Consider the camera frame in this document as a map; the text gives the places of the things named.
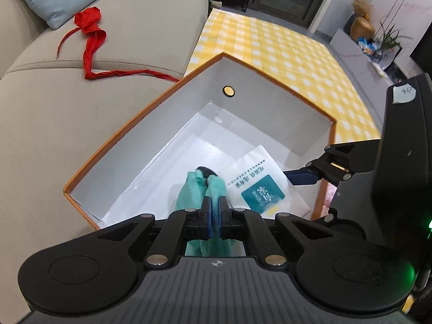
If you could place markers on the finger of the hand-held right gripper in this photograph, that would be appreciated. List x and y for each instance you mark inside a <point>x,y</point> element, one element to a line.
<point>300,177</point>
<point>347,227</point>

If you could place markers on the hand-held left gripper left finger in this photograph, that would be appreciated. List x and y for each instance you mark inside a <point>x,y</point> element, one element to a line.
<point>208,221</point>

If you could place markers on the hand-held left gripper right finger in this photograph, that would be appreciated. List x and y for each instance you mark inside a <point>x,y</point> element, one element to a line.
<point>221,221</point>

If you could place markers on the teal cloth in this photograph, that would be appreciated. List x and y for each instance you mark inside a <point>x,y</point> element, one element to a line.
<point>192,192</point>

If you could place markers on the white packet with teal label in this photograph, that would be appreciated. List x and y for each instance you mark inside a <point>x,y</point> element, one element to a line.
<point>260,168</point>

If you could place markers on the orange cardboard box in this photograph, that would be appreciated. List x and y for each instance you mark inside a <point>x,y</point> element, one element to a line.
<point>236,74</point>

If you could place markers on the black cloth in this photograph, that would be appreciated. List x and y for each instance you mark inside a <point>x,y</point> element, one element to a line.
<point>204,170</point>

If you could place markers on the dark screen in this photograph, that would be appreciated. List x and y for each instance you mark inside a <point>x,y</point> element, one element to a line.
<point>423,57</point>

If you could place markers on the blue snack packet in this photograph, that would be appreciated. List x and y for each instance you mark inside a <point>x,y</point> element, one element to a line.
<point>368,45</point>

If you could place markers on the green potted plant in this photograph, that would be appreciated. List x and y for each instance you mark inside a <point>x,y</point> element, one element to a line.
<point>388,40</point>

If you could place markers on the white cabinet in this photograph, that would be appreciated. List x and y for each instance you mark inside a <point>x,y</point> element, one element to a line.
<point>347,50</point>

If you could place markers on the yellow checked tablecloth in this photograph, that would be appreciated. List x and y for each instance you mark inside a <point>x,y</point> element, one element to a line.
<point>270,50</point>

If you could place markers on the gold vase with dried grass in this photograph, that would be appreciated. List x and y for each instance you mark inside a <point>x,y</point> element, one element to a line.
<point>361,27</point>

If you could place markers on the beige sofa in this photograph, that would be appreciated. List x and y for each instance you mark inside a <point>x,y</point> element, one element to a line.
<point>50,125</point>

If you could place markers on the red ribbon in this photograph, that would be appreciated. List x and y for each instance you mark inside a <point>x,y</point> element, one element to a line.
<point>89,18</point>

